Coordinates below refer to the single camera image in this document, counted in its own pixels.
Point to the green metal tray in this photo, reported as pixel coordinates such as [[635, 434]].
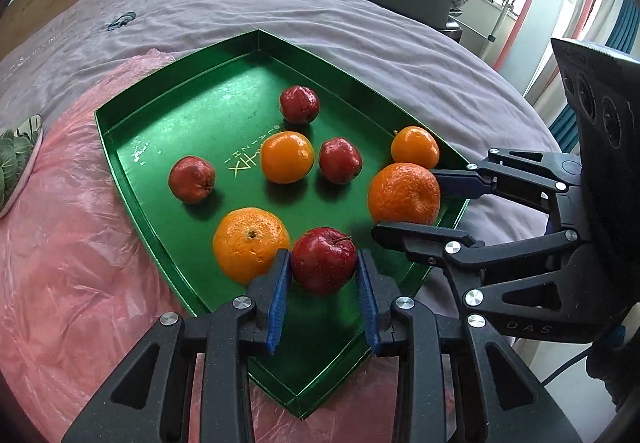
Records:
[[220, 104]]

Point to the teal right curtain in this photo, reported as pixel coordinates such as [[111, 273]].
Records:
[[625, 29]]

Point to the shiny red apple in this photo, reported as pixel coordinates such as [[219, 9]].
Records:
[[323, 260]]

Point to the smooth orange with stem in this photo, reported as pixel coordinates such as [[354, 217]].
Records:
[[246, 243]]

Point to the lilac bed duvet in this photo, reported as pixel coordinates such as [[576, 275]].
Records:
[[448, 88]]

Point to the small dark red apple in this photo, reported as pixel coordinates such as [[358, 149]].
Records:
[[191, 179]]

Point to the white round plate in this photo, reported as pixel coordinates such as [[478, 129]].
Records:
[[32, 126]]

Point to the green leafy vegetable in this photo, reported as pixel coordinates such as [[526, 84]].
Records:
[[15, 151]]

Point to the small orange mandarin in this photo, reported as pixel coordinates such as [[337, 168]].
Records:
[[415, 145]]

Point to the tiny red apple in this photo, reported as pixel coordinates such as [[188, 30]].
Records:
[[299, 104]]

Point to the small orange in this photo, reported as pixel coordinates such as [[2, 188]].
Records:
[[286, 157]]

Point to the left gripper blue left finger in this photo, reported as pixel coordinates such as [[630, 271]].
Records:
[[275, 300]]

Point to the large textured orange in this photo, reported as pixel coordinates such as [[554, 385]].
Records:
[[404, 192]]

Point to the pink plastic sheet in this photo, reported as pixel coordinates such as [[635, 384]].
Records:
[[78, 289]]

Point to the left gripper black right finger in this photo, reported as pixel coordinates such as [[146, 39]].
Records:
[[374, 311]]

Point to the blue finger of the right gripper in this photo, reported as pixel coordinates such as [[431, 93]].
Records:
[[462, 184], [422, 244]]

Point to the dark object on duvet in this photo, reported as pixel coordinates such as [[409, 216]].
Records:
[[121, 21]]

